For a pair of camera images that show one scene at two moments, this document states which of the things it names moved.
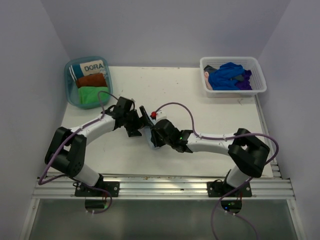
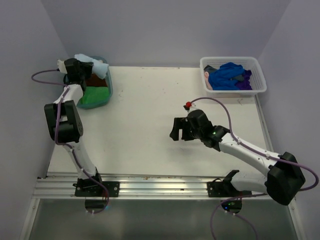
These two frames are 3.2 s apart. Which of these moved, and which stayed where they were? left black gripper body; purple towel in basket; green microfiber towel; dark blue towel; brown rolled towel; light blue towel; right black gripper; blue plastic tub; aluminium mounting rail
Moved: right black gripper; left black gripper body; light blue towel
Stayed: green microfiber towel; brown rolled towel; blue plastic tub; dark blue towel; purple towel in basket; aluminium mounting rail
